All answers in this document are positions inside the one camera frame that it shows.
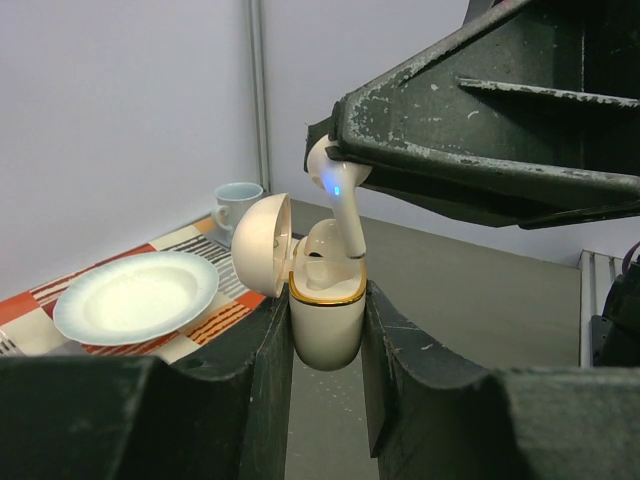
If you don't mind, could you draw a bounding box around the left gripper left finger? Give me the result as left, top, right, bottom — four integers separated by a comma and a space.
1, 297, 293, 479

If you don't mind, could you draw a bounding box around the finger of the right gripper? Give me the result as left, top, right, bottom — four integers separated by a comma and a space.
307, 1, 639, 229

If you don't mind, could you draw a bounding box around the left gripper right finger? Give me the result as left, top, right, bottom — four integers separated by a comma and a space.
361, 282, 639, 479

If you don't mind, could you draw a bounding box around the beige square ring object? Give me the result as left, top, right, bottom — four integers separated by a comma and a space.
231, 194, 366, 371

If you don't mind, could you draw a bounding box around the white earbud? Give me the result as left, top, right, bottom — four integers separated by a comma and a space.
307, 135, 372, 259
300, 218, 347, 261

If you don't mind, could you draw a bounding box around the white round plate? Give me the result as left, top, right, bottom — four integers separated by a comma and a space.
53, 251, 219, 347

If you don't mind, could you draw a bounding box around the light blue mug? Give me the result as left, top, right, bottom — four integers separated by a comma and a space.
211, 182, 264, 247

